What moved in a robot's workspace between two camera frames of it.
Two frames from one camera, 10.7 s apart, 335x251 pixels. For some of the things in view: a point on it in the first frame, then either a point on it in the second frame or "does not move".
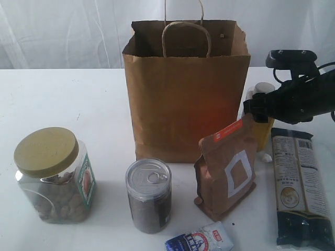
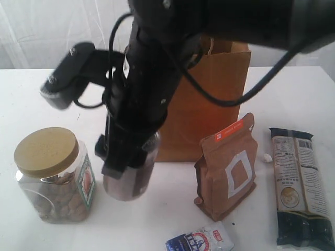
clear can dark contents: [148, 182] to [135, 182]
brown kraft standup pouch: [225, 171] does not move
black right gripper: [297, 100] to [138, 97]
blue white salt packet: [211, 237] does not move
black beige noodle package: [303, 214] does not move
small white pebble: [267, 157] does not move
